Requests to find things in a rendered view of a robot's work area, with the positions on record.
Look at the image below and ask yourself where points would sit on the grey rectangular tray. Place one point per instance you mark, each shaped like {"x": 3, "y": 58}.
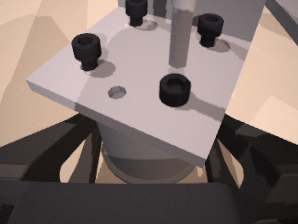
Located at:
{"x": 286, "y": 15}

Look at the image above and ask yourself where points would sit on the black socket head screw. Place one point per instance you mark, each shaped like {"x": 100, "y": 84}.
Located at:
{"x": 87, "y": 49}
{"x": 136, "y": 10}
{"x": 174, "y": 90}
{"x": 209, "y": 27}

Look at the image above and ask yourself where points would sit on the grey metal bracket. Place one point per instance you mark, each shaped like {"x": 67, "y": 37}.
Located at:
{"x": 135, "y": 59}

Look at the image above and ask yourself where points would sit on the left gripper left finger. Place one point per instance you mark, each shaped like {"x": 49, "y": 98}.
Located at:
{"x": 40, "y": 156}

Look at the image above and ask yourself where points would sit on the blue electric screwdriver barrel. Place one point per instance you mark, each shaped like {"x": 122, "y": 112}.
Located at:
{"x": 181, "y": 23}

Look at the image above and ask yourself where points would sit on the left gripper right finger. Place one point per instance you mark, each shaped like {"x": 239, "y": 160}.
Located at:
{"x": 269, "y": 190}

